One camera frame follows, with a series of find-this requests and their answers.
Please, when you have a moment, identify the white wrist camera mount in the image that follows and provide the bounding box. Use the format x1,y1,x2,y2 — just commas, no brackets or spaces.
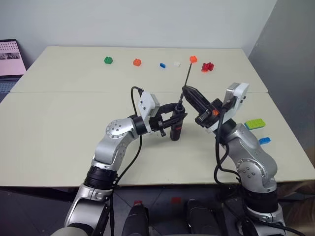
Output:
222,82,250,119
137,91,161,135

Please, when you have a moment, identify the dark rounded shape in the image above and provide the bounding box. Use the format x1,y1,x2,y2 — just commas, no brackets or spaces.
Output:
122,204,151,236
184,199,220,236

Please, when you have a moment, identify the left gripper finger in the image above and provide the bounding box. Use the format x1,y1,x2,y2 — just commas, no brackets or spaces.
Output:
157,102,180,118
161,111,188,129

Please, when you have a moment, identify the lime green toy brick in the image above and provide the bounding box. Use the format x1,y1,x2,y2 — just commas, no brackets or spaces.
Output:
244,118,267,130

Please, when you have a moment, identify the thin metal screwdriver bit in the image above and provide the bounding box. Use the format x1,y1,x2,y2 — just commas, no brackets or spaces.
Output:
177,62,193,107

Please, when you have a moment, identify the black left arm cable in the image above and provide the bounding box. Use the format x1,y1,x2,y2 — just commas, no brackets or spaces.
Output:
107,86,145,236

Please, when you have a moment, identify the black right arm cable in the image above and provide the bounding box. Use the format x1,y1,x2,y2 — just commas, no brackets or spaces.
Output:
213,98,247,187

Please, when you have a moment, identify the open laptop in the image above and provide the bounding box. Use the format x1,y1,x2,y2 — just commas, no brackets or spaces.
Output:
0,38,27,103

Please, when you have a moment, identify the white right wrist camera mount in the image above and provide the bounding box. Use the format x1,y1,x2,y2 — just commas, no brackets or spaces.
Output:
222,82,250,119

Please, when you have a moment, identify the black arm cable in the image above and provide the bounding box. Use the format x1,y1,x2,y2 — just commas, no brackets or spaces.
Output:
213,98,247,187
107,86,145,236

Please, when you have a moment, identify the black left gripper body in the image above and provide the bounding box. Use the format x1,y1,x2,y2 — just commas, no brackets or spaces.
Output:
148,115,166,137

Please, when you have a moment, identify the grey robot torso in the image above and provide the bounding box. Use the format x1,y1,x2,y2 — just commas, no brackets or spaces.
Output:
54,222,92,236

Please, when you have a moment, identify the black screwdriver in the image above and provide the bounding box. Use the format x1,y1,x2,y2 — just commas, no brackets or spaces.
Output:
170,103,187,142

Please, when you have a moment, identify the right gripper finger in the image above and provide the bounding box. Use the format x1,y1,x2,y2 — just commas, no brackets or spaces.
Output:
182,88,209,117
183,86,213,110

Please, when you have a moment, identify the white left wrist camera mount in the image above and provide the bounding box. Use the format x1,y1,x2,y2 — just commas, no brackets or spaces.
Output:
137,91,161,135

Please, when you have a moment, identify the black table frame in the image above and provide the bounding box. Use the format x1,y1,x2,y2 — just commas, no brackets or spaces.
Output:
0,187,78,198

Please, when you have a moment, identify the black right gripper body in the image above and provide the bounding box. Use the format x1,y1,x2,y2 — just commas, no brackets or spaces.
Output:
194,98,223,133

